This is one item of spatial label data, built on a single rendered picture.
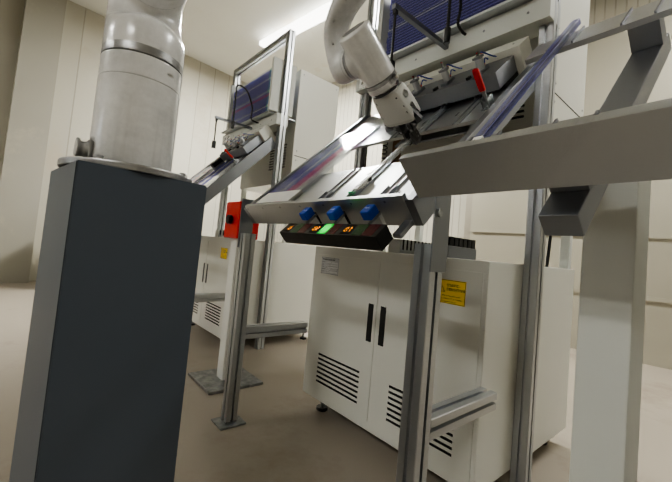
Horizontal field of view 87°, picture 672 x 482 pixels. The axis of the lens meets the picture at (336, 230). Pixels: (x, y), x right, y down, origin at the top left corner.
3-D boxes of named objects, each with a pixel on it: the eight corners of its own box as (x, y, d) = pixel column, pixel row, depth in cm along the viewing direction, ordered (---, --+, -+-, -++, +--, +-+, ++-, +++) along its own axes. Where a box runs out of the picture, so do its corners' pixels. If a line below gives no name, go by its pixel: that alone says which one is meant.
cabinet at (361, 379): (470, 525, 84) (489, 261, 87) (299, 406, 137) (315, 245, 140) (564, 445, 126) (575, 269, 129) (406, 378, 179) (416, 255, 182)
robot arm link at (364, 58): (357, 93, 93) (386, 81, 86) (329, 45, 86) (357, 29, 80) (371, 76, 97) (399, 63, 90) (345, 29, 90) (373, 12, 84)
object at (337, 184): (413, 211, 71) (407, 198, 69) (254, 215, 121) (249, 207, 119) (456, 162, 80) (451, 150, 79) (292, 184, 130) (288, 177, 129)
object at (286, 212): (415, 226, 71) (401, 195, 68) (256, 223, 121) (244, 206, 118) (418, 222, 72) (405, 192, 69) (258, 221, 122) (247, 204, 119)
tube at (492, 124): (458, 176, 45) (455, 169, 44) (449, 177, 46) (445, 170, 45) (581, 23, 68) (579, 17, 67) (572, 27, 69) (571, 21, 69)
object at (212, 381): (208, 395, 139) (230, 197, 143) (187, 375, 157) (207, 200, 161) (263, 384, 155) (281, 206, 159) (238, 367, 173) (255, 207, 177)
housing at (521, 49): (530, 92, 105) (519, 44, 100) (400, 125, 143) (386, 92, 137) (539, 81, 110) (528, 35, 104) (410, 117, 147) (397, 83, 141)
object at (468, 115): (490, 134, 90) (485, 116, 88) (326, 165, 140) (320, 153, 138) (534, 83, 107) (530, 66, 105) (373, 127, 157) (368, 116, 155)
